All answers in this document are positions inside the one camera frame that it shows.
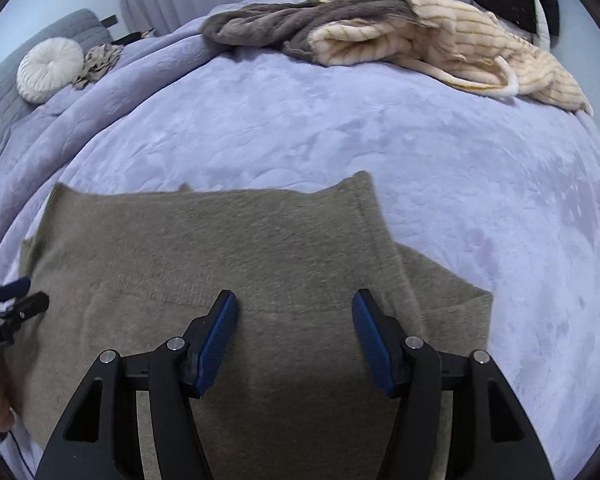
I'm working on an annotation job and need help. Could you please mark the lavender plush bed blanket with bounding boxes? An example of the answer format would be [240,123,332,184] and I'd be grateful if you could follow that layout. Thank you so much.
[0,22,600,479]

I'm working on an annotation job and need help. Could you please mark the grey quilted headboard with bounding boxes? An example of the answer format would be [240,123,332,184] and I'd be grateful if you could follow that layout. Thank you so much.
[0,8,114,191]

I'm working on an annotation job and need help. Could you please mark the brown fleece garment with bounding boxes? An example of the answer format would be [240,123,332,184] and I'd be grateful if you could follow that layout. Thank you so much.
[201,0,418,61]

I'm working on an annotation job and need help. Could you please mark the cream striped fleece garment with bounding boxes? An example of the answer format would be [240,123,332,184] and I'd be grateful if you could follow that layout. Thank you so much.
[306,0,593,115]

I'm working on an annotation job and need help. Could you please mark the small beige crumpled cloth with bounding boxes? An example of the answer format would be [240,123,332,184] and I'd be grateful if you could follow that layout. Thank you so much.
[72,44,123,90]

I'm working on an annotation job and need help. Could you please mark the round white pleated cushion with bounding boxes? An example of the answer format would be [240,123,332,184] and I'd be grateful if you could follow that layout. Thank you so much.
[16,37,84,105]

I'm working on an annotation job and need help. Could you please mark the olive knit sweater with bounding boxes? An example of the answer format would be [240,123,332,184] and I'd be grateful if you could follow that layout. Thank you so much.
[6,172,493,479]

